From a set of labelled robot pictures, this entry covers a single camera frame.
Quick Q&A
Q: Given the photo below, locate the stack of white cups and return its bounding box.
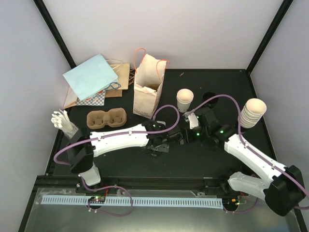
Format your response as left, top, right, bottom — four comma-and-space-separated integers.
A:
240, 98, 267, 129

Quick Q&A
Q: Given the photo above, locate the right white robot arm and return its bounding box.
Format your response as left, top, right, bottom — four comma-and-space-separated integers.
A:
184, 107, 306, 217

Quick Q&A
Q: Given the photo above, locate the cream bear paper bag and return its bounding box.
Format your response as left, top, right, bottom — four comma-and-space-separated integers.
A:
133, 48, 170, 119

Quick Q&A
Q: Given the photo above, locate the brown kraft paper bag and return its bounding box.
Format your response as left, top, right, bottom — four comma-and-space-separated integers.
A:
63, 63, 130, 109

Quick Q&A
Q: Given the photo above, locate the light blue cable chain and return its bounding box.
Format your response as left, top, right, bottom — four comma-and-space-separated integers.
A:
41, 194, 225, 210

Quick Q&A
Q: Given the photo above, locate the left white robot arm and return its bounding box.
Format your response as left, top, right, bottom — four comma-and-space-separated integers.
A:
68, 120, 184, 193

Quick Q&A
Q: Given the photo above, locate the light blue paper bag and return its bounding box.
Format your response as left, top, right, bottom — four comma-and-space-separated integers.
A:
63, 54, 118, 100

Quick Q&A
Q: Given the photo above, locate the checkered paper bag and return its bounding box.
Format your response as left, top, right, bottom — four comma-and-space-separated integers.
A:
75, 90, 106, 106

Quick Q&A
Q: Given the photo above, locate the white plastic cutlery bunch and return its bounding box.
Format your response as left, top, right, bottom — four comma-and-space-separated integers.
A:
51, 110, 78, 139

